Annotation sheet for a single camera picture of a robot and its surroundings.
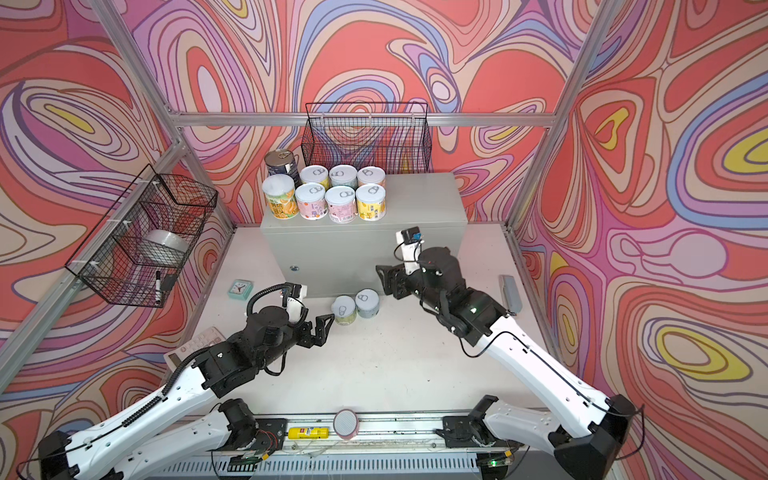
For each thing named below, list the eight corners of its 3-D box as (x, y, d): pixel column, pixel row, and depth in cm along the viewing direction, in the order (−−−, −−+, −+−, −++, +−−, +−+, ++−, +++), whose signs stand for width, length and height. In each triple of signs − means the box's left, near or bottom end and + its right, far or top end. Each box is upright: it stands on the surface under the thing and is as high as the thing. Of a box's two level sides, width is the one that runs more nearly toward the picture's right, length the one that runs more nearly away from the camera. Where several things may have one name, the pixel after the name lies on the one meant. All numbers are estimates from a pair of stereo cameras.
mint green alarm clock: (229, 298, 102) (225, 292, 99) (239, 283, 106) (235, 277, 103) (246, 301, 101) (242, 296, 98) (255, 286, 105) (252, 280, 102)
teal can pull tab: (355, 319, 96) (353, 308, 91) (356, 299, 101) (355, 288, 96) (379, 319, 96) (378, 308, 91) (379, 299, 101) (379, 288, 96)
